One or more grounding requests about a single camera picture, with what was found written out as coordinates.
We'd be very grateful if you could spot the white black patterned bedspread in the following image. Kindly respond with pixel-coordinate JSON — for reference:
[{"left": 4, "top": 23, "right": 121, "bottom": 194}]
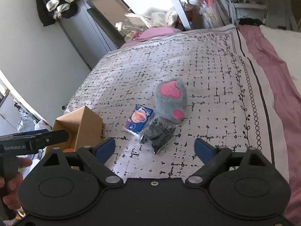
[{"left": 66, "top": 26, "right": 289, "bottom": 179}]

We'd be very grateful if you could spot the brown framed board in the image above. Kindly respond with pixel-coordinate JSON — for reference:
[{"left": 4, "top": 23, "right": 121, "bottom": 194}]
[{"left": 87, "top": 0, "right": 134, "bottom": 48}]

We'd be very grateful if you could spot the blue orange packaged item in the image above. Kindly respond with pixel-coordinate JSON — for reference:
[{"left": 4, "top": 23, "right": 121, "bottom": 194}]
[{"left": 123, "top": 105, "right": 154, "bottom": 136}]

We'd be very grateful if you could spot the white plastic bag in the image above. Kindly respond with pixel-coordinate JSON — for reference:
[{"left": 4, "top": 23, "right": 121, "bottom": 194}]
[{"left": 33, "top": 120, "right": 52, "bottom": 131}]

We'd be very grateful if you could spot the black item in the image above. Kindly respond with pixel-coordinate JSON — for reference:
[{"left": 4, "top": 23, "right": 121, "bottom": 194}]
[{"left": 140, "top": 117, "right": 178, "bottom": 155}]

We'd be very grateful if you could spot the pink bed sheet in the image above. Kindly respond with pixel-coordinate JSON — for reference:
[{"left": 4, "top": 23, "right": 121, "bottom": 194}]
[{"left": 112, "top": 26, "right": 300, "bottom": 225}]

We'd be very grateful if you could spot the pile of clutter by window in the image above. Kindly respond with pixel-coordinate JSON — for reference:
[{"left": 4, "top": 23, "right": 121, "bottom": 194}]
[{"left": 115, "top": 9, "right": 178, "bottom": 42}]

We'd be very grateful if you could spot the brown cardboard box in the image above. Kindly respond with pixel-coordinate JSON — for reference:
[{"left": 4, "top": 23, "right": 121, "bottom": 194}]
[{"left": 45, "top": 106, "right": 105, "bottom": 153}]

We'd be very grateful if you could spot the person's left hand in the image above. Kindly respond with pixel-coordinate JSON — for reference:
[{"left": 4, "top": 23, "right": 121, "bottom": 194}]
[{"left": 1, "top": 158, "right": 32, "bottom": 210}]

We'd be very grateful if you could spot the grey pink paw plush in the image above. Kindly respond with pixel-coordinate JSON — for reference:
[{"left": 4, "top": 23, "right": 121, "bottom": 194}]
[{"left": 155, "top": 78, "right": 188, "bottom": 124}]

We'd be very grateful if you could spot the white desk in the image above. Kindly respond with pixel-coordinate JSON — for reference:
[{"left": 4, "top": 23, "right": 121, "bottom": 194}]
[{"left": 172, "top": 0, "right": 300, "bottom": 31}]

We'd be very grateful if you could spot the white pillow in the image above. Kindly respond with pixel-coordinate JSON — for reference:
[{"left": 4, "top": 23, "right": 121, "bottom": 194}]
[{"left": 260, "top": 26, "right": 301, "bottom": 88}]

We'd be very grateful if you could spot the light blue plastic bag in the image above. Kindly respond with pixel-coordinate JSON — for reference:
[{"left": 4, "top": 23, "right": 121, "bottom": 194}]
[{"left": 17, "top": 111, "right": 35, "bottom": 133}]

